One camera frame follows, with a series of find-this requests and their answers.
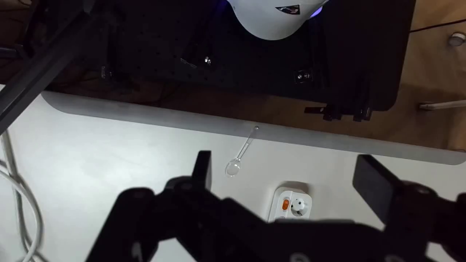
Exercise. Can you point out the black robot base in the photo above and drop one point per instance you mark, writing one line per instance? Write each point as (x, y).
(121, 37)

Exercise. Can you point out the white power strip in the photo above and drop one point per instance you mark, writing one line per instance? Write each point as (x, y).
(291, 202)

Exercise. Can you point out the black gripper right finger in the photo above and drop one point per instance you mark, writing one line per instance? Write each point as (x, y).
(379, 189)

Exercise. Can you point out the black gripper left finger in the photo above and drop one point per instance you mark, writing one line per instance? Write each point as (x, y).
(201, 173)

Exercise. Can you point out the clear plastic spoon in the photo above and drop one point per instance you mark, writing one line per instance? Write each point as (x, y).
(234, 165)

